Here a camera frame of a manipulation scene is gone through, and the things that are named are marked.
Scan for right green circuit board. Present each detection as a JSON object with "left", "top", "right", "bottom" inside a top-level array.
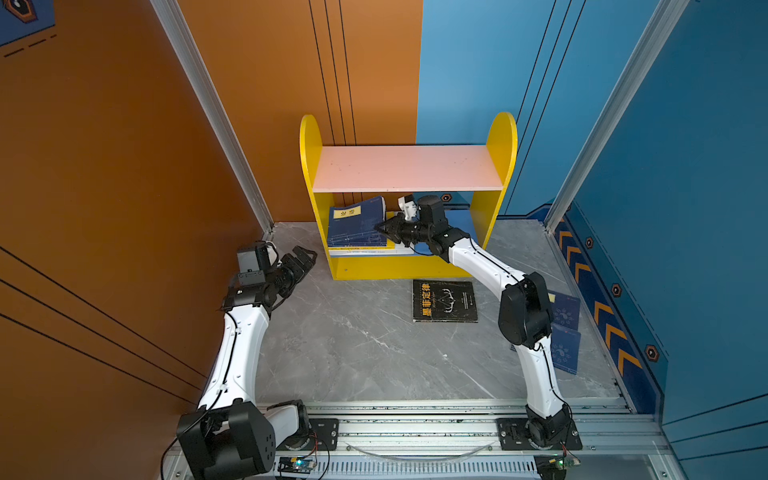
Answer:
[{"left": 534, "top": 457, "right": 580, "bottom": 480}]

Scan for left aluminium corner post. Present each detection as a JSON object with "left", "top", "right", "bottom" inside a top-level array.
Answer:
[{"left": 150, "top": 0, "right": 275, "bottom": 238}]

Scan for yellow pink blue bookshelf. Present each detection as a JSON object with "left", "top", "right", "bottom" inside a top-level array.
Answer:
[{"left": 299, "top": 112, "right": 522, "bottom": 291}]

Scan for right aluminium corner post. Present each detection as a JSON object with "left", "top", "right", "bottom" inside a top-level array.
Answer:
[{"left": 544, "top": 0, "right": 689, "bottom": 234}]

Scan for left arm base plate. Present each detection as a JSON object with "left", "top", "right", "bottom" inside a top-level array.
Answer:
[{"left": 277, "top": 418, "right": 340, "bottom": 452}]

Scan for navy book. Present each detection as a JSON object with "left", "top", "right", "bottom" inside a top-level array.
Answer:
[
  {"left": 549, "top": 292, "right": 581, "bottom": 331},
  {"left": 510, "top": 323, "right": 582, "bottom": 376},
  {"left": 327, "top": 196, "right": 387, "bottom": 248}
]

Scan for black book orange title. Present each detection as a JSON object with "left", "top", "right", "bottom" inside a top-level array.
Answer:
[{"left": 412, "top": 279, "right": 479, "bottom": 323}]

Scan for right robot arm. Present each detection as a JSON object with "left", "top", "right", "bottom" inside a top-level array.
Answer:
[{"left": 375, "top": 195, "right": 583, "bottom": 450}]

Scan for white La Dame book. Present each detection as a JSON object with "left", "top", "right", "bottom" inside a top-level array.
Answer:
[{"left": 328, "top": 240, "right": 412, "bottom": 257}]

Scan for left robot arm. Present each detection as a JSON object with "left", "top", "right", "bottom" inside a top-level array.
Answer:
[{"left": 175, "top": 241, "right": 317, "bottom": 479}]

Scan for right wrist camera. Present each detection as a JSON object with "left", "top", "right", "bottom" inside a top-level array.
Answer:
[{"left": 398, "top": 194, "right": 419, "bottom": 222}]

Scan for aluminium corner post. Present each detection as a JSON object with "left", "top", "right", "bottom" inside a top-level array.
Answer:
[
  {"left": 150, "top": 0, "right": 275, "bottom": 238},
  {"left": 544, "top": 0, "right": 689, "bottom": 234}
]

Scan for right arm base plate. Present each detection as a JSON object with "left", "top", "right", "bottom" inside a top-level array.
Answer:
[{"left": 496, "top": 417, "right": 583, "bottom": 452}]

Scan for yellow cartoon cover book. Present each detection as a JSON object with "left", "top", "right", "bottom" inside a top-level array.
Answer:
[{"left": 327, "top": 211, "right": 394, "bottom": 250}]

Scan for aluminium frame rail front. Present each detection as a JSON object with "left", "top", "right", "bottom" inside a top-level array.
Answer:
[{"left": 157, "top": 398, "right": 685, "bottom": 480}]

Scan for left green circuit board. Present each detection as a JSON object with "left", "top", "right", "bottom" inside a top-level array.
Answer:
[{"left": 277, "top": 457, "right": 318, "bottom": 477}]

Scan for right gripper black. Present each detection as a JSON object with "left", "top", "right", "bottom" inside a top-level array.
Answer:
[{"left": 373, "top": 214, "right": 433, "bottom": 248}]

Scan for green circuit board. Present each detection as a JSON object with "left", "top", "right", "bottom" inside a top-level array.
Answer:
[
  {"left": 277, "top": 457, "right": 318, "bottom": 477},
  {"left": 534, "top": 457, "right": 580, "bottom": 480}
]

